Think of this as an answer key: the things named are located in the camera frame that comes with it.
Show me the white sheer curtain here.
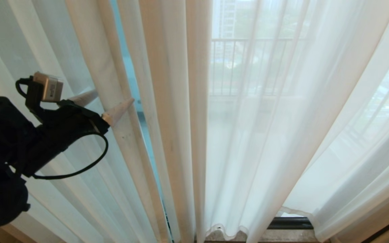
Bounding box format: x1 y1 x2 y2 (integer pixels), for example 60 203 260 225
0 0 171 243
116 0 389 243

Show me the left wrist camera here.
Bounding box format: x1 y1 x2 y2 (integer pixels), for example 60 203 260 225
15 72 64 118

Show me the black cable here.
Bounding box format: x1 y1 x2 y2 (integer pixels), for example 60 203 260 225
32 132 109 180

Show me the dark balcony door frame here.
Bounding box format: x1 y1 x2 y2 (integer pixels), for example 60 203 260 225
268 217 314 230

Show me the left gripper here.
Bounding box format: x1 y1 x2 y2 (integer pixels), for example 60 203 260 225
12 89 135 178

